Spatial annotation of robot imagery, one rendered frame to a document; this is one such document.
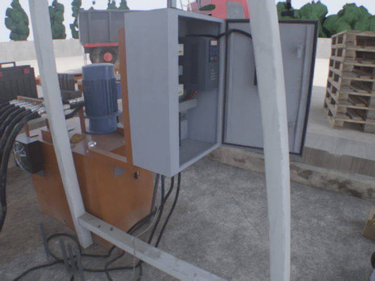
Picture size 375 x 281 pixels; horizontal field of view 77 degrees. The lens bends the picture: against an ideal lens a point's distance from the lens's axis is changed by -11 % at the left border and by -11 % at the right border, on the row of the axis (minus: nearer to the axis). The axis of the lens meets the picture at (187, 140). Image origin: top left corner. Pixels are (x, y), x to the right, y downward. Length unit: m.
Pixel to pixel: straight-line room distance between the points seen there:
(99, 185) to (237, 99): 0.83
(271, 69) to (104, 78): 1.19
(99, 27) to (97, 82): 7.68
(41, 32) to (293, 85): 1.11
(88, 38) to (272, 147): 8.78
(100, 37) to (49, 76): 8.01
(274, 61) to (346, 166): 1.84
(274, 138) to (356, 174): 1.78
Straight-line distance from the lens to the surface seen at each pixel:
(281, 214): 0.76
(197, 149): 1.27
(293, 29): 1.21
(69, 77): 1.66
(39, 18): 1.29
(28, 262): 1.78
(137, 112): 1.02
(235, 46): 1.24
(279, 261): 0.87
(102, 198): 1.48
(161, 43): 0.91
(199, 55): 1.13
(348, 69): 2.95
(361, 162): 2.37
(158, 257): 1.26
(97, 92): 1.66
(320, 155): 2.37
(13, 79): 3.25
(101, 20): 9.32
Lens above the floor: 1.12
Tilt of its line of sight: 20 degrees down
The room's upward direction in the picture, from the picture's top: straight up
